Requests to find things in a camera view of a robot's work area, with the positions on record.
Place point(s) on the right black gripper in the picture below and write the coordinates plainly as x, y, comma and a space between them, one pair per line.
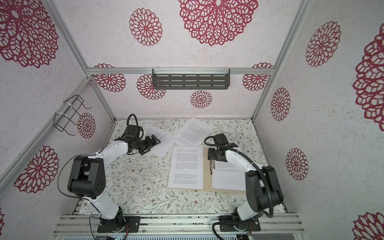
210, 154

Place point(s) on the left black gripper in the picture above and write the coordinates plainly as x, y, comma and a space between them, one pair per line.
149, 143

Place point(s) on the brown cardboard folder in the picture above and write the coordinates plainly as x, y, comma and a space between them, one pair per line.
207, 174

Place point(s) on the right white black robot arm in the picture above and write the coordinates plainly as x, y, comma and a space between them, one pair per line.
263, 190

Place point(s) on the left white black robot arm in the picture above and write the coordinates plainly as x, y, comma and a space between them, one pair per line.
87, 179

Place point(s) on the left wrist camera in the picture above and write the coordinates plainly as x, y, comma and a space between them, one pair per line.
133, 132

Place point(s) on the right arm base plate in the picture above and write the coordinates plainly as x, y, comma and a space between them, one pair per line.
228, 224

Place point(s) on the dark grey wall shelf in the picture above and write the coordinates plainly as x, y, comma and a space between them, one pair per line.
191, 79

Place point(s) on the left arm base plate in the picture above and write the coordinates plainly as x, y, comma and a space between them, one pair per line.
132, 224

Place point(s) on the black wire wall rack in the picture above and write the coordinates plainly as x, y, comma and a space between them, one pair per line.
65, 117

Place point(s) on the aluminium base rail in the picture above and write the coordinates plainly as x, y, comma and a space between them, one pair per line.
196, 224

